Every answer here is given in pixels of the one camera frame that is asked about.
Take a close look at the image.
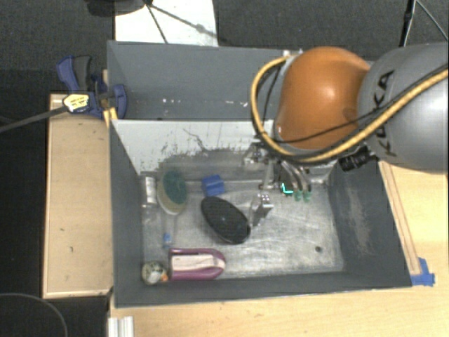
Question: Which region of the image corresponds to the clear plastic bottle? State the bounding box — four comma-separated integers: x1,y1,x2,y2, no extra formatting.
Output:
142,174,176,251

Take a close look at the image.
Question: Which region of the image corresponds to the grey metal bin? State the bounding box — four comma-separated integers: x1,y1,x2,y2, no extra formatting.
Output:
105,39,413,308

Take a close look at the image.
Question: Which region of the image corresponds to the green and yellow round sponge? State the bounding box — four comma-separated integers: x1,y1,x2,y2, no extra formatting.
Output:
156,169,189,217

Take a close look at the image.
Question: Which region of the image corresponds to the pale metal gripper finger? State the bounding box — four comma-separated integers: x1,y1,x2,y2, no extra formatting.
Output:
249,193,264,227
260,193,275,221

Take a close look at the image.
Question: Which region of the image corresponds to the purple and pink case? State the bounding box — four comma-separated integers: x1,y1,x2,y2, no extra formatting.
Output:
168,247,227,282

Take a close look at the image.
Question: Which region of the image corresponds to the speckled ball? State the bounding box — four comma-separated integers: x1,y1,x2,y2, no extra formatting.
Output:
141,260,170,286

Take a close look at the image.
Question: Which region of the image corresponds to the blue block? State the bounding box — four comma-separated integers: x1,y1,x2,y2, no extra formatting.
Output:
201,174,225,197

